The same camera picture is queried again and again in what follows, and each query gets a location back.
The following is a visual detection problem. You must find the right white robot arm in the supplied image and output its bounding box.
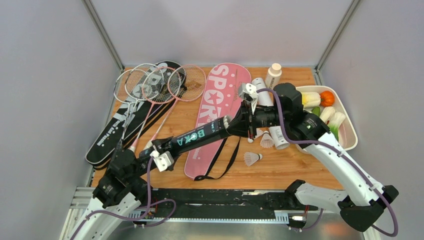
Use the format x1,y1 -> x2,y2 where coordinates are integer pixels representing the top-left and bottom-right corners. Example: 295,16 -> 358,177
227,83 -> 399,237

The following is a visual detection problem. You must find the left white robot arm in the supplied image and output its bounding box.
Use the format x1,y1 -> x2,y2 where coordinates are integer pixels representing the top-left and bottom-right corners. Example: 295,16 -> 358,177
66,137 -> 182,240

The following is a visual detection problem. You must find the yellow napa cabbage toy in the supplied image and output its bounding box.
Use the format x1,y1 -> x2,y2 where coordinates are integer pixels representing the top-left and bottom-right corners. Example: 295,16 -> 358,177
301,92 -> 321,109

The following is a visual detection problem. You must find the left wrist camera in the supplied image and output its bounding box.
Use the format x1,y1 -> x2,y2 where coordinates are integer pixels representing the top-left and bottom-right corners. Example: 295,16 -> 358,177
150,150 -> 175,172

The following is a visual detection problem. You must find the pink racket cover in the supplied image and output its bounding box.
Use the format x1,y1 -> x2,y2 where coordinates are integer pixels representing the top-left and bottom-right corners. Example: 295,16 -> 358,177
184,63 -> 252,181

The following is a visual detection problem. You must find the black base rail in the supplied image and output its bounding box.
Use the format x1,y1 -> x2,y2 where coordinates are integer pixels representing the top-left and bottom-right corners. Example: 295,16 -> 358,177
128,188 -> 318,224

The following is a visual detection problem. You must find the black racket cover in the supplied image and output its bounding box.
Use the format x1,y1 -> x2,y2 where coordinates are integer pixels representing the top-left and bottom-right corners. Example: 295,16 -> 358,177
85,60 -> 181,170

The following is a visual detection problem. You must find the shuttlecock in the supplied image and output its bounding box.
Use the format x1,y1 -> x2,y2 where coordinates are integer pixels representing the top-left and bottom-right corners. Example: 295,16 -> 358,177
243,152 -> 263,167
247,128 -> 264,143
259,131 -> 274,149
223,115 -> 232,129

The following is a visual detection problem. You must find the pink racket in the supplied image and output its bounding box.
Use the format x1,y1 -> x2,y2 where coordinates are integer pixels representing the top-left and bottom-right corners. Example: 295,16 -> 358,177
124,63 -> 175,152
144,64 -> 206,149

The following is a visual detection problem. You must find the white plastic tray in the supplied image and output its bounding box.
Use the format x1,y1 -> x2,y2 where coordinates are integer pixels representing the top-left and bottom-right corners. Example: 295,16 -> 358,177
296,85 -> 358,151

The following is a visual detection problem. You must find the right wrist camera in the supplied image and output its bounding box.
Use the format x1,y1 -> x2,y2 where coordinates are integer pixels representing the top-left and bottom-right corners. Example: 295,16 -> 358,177
238,83 -> 259,114

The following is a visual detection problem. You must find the orange tomato toy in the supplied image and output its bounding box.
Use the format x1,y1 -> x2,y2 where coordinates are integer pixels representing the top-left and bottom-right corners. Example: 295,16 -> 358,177
320,90 -> 335,107

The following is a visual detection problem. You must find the beige plastic bottle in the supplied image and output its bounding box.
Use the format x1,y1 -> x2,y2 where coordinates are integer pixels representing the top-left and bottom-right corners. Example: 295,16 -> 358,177
265,63 -> 283,89

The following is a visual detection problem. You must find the green leaf vegetable toy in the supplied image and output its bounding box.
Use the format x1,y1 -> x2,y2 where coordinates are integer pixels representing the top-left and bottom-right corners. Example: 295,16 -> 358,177
311,106 -> 321,117

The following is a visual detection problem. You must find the pink racket right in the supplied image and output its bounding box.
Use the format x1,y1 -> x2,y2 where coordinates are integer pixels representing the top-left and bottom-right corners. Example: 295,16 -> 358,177
144,64 -> 206,149

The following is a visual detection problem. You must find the bok choy toy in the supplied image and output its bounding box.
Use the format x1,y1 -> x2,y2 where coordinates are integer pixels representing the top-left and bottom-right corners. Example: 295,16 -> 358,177
327,111 -> 346,140

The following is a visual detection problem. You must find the white shuttlecock tube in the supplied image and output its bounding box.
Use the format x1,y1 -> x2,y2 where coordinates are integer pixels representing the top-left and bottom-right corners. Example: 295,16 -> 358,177
251,77 -> 290,150

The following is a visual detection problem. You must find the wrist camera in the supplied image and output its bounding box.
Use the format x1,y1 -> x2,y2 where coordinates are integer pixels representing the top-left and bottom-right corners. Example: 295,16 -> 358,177
150,150 -> 175,172
238,83 -> 259,114

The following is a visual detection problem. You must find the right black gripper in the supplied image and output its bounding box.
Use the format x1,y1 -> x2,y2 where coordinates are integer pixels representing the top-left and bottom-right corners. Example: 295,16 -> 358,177
222,99 -> 288,140

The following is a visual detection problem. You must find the black shuttlecock tube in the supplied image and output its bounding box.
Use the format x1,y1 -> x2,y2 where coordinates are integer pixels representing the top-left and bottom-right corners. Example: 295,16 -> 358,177
139,115 -> 234,160

